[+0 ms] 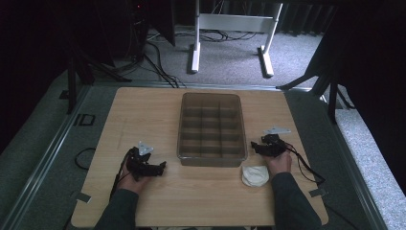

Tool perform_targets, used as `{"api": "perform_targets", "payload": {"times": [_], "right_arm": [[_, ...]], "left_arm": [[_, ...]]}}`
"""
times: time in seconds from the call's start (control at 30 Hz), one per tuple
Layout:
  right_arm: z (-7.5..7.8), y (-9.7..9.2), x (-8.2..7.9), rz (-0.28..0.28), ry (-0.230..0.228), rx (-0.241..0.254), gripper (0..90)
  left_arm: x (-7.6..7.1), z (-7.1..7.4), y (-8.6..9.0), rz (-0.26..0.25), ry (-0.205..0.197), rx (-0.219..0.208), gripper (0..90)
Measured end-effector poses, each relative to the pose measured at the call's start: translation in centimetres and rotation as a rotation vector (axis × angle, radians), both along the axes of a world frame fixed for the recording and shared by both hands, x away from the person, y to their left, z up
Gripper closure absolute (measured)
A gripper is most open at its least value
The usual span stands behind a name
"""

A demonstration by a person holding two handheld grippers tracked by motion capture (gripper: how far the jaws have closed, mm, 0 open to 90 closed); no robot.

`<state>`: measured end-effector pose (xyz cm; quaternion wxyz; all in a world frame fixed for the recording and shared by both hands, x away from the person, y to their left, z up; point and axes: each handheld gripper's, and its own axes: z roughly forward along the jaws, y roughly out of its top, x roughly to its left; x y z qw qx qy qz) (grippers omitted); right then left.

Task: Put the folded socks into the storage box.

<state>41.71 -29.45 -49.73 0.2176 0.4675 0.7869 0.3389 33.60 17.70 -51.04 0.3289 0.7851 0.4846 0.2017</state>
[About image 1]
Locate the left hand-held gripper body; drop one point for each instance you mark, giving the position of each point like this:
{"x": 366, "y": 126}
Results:
{"x": 138, "y": 164}

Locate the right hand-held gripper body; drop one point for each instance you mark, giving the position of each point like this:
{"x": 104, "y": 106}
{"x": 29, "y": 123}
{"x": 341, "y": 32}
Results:
{"x": 275, "y": 143}

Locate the clear divided storage box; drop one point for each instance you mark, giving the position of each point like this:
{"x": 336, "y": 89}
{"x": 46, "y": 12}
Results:
{"x": 211, "y": 129}

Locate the person's left hand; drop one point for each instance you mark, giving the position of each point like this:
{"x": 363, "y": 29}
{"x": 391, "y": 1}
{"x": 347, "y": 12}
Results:
{"x": 133, "y": 182}

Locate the person's right hand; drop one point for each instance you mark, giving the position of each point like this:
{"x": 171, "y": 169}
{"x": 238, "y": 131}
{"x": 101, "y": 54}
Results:
{"x": 280, "y": 163}

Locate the grey tape piece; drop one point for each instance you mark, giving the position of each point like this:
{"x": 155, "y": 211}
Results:
{"x": 83, "y": 197}
{"x": 318, "y": 192}

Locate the black metal stand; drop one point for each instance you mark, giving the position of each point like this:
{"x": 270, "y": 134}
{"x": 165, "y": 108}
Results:
{"x": 72, "y": 86}
{"x": 332, "y": 96}

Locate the dark computer tower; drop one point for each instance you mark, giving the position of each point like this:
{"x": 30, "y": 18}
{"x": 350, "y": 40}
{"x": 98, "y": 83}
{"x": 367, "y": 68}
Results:
{"x": 138, "y": 28}

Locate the white desk frame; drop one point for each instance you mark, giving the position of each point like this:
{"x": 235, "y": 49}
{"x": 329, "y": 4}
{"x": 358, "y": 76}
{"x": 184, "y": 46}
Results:
{"x": 236, "y": 22}

